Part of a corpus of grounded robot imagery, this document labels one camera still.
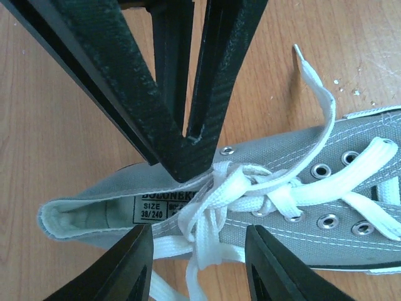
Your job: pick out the white shoelace of sneaker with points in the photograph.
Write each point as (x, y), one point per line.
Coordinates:
(335, 203)

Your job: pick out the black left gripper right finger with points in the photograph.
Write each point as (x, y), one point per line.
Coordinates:
(275, 273)

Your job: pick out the grey sneaker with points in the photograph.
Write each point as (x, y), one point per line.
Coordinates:
(140, 193)

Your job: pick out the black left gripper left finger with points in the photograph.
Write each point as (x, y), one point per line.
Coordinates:
(122, 273)

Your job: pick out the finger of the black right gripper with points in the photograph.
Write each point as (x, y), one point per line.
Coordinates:
(92, 42)
(229, 27)

